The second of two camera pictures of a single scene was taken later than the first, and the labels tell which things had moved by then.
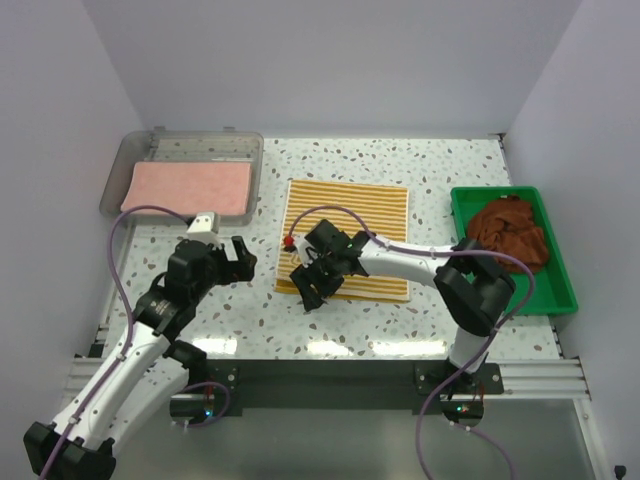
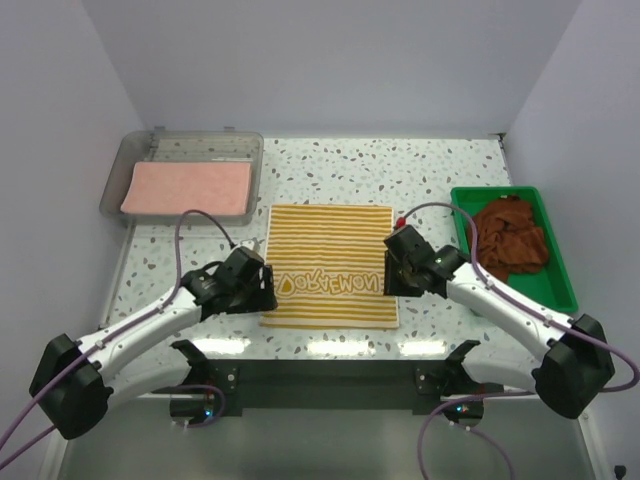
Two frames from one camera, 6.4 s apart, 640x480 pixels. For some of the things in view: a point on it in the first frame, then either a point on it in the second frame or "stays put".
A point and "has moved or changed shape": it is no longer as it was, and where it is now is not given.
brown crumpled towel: x=507 y=226 stays put
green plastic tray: x=551 y=292 stays put
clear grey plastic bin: x=188 y=172 stays put
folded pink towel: x=190 y=188 stays put
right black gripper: x=304 y=276 → x=392 y=287
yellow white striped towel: x=378 y=210 has moved or changed shape
